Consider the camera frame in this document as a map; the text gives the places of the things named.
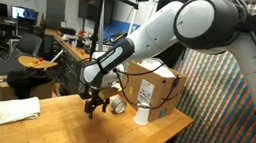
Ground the white paper cup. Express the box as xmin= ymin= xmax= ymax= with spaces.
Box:
xmin=132 ymin=101 xmax=152 ymax=127

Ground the lit computer monitor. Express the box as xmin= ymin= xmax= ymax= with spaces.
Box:
xmin=8 ymin=5 xmax=40 ymax=23

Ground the black bag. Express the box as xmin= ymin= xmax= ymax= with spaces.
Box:
xmin=3 ymin=65 xmax=55 ymax=104

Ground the cardboard box under bag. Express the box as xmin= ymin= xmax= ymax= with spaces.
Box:
xmin=0 ymin=73 xmax=62 ymax=109

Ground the round wooden stool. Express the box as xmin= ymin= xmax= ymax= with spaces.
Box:
xmin=17 ymin=54 xmax=59 ymax=74

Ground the multicoloured patterned backdrop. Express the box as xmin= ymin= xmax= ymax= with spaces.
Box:
xmin=164 ymin=0 xmax=256 ymax=143

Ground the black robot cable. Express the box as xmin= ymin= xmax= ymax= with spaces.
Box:
xmin=108 ymin=54 xmax=184 ymax=114

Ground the wooden workbench counter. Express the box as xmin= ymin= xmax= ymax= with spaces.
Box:
xmin=36 ymin=28 xmax=95 ymax=98

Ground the clear plastic packing bag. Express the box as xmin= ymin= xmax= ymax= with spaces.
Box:
xmin=135 ymin=55 xmax=178 ymax=80

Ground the large cardboard shipping box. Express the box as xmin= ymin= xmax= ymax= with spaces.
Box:
xmin=116 ymin=58 xmax=189 ymax=127

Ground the grey masking tape roll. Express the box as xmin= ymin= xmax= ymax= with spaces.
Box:
xmin=109 ymin=96 xmax=129 ymax=116

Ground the grey office chair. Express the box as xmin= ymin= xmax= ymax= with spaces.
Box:
xmin=0 ymin=28 xmax=45 ymax=85

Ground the wooden wrist mount plate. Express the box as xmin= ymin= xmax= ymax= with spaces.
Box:
xmin=97 ymin=84 xmax=122 ymax=102

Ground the white folded towel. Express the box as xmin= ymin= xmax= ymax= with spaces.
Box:
xmin=0 ymin=91 xmax=44 ymax=133

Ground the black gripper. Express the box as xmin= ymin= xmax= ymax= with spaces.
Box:
xmin=82 ymin=87 xmax=113 ymax=122

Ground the black vertical pole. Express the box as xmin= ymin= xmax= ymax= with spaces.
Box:
xmin=87 ymin=0 xmax=108 ymax=59

